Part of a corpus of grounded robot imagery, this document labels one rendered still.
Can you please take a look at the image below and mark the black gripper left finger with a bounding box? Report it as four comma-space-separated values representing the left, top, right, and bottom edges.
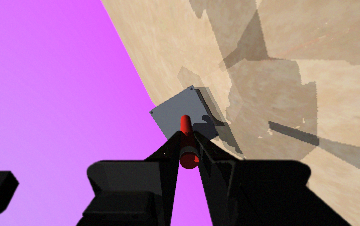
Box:
86, 131, 181, 226

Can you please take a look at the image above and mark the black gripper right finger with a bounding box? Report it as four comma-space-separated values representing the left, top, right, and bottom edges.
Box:
193, 131, 311, 226

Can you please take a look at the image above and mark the grey sloped panel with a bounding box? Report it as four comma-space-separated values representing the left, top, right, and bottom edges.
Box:
149, 85, 219, 140

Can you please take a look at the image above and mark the dark red peg with white band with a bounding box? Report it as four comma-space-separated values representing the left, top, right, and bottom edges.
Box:
180, 115, 199, 169

